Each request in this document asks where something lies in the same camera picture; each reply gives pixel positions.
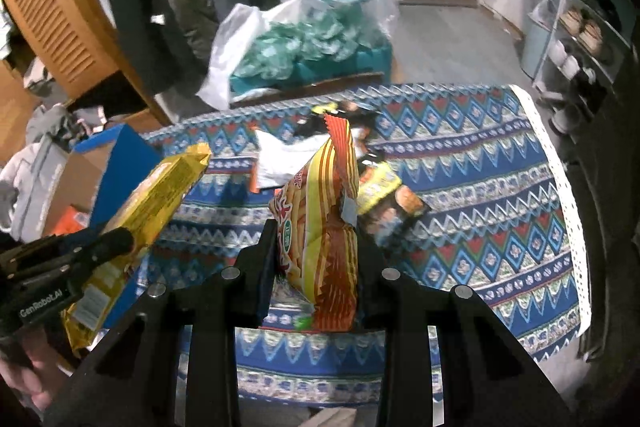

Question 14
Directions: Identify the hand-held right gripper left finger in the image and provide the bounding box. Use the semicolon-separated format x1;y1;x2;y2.
45;219;278;427

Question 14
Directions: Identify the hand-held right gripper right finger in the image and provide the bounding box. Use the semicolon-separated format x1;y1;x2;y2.
352;227;576;427

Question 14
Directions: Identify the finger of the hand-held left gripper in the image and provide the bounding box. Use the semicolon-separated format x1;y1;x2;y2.
42;223;106;244
60;227;136;270

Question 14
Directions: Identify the golden yellow snack packet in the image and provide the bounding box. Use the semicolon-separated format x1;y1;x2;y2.
61;143;213;355

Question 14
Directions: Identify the blue cardboard box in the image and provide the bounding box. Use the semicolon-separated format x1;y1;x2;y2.
42;123;165;333

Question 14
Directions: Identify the orange striped snack packet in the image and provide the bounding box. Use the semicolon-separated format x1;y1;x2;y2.
269;113;362;333

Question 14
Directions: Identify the black yellow burger snack packet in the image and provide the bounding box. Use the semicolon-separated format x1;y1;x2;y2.
357;152;432;248

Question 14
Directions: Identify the white orange snack packet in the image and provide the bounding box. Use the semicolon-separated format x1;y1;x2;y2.
251;128;333;194

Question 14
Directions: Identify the person's left hand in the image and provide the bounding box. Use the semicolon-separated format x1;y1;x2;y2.
0;339;66;410

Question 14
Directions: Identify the grey fabric laundry basket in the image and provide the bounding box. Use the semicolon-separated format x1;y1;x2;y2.
10;147;71;243

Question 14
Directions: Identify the white hooded garment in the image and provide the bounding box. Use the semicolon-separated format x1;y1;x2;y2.
0;147;31;228

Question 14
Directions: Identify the grey clothes pile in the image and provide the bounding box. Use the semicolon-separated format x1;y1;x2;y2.
22;57;108;142

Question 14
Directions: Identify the blue patterned tablecloth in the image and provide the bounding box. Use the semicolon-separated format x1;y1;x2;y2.
135;82;593;408

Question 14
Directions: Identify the wooden louvered wardrobe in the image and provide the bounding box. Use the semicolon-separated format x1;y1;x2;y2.
0;0;173;128

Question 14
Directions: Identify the white plastic bag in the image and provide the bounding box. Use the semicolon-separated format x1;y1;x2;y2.
196;0;306;110

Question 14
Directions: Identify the black hanging jacket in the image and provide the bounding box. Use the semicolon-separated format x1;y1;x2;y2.
97;0;201;95

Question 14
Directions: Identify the teal patterned bundle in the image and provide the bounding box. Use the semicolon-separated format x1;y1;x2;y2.
230;2;393;95

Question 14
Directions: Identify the light blue bin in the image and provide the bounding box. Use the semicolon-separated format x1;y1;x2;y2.
520;0;558;80

